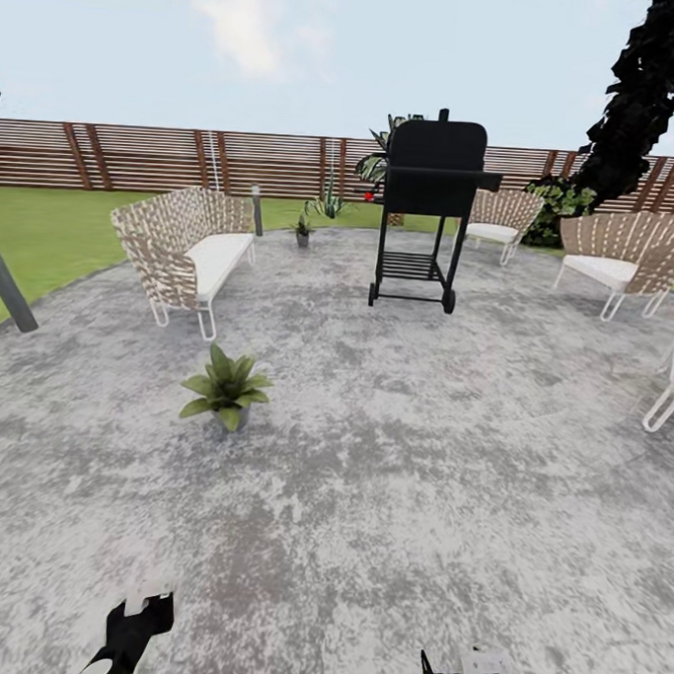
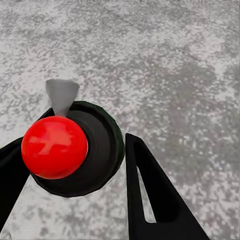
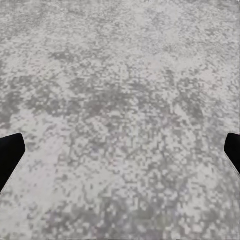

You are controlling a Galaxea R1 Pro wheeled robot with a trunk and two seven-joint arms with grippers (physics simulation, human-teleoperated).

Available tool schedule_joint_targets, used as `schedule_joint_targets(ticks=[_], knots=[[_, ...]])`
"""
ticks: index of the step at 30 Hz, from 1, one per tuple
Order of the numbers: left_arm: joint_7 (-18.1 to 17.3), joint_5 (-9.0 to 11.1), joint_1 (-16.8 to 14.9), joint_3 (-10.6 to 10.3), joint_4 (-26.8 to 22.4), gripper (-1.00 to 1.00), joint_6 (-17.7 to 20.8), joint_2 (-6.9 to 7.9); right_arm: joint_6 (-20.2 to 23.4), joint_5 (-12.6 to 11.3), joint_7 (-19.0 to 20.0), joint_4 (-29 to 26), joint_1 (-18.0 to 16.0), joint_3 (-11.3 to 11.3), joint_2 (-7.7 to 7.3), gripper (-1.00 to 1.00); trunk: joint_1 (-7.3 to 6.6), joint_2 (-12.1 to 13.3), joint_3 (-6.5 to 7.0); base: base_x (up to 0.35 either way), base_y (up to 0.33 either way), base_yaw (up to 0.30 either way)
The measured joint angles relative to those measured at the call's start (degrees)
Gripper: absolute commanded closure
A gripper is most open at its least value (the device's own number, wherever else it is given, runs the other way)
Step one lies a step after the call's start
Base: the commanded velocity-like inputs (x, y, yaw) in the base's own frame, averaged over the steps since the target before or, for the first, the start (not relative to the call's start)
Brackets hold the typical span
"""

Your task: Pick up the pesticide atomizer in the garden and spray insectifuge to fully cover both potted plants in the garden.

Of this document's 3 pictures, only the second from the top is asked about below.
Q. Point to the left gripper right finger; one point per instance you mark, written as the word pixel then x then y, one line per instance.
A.
pixel 174 220

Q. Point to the insectifuge atomizer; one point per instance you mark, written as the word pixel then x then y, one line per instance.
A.
pixel 74 148

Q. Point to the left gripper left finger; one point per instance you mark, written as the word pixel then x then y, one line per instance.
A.
pixel 13 175

